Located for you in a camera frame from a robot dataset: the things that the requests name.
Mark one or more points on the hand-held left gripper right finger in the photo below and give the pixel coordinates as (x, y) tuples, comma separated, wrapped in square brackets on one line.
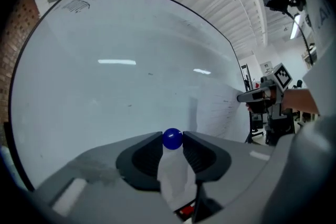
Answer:
[(231, 178)]

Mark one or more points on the white whiteboard with black frame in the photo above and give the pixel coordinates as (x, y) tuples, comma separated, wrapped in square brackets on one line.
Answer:
[(105, 99)]

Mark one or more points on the person's right forearm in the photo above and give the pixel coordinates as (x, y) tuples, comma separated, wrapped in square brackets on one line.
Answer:
[(299, 99)]

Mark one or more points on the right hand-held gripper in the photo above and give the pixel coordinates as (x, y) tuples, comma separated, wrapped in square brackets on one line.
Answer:
[(281, 77)]

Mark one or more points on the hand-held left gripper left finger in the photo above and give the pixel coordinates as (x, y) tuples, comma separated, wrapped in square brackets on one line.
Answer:
[(105, 186)]

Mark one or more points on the long ceiling lamp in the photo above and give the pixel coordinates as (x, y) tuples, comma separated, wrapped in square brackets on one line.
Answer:
[(295, 26)]

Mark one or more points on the blue round magnet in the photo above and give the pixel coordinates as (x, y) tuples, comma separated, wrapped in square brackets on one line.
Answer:
[(172, 139)]

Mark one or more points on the person's white shirt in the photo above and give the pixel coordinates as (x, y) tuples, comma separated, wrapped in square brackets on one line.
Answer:
[(324, 60)]

